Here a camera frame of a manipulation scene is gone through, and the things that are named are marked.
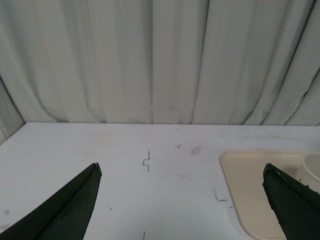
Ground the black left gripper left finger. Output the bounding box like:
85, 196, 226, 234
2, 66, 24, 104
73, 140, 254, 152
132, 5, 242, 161
0, 163, 102, 240

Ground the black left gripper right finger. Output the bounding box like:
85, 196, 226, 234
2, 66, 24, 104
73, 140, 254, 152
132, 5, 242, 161
262, 163, 320, 240

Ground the cream ceramic mug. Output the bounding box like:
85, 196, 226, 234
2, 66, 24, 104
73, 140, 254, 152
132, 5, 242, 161
295, 152, 320, 193

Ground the beige rectangular plastic tray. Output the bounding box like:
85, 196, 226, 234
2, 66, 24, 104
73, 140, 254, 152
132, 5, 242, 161
220, 150, 307, 240

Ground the pale grey curtain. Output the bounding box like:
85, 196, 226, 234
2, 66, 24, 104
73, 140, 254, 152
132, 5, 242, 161
0, 0, 320, 142

